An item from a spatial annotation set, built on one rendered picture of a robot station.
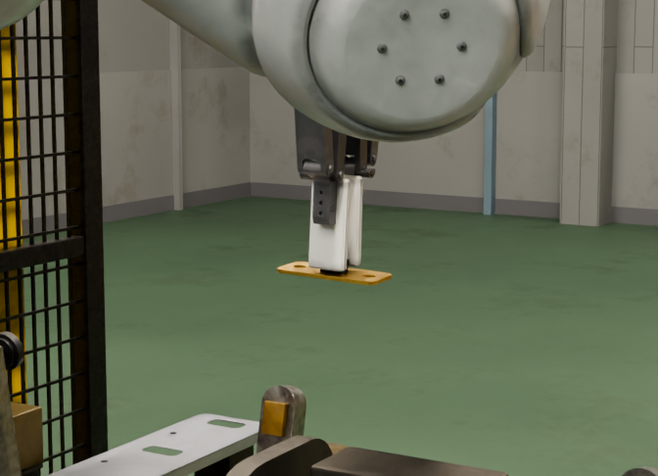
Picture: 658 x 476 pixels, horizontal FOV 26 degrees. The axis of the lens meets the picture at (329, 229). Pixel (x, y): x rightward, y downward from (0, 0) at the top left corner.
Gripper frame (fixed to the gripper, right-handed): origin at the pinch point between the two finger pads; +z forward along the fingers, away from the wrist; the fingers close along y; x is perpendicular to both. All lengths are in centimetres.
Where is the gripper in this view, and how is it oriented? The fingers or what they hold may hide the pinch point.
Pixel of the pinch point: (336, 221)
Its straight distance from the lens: 109.1
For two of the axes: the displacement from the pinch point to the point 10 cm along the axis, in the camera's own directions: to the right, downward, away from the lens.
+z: -0.3, 9.8, 1.7
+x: -8.9, -1.1, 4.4
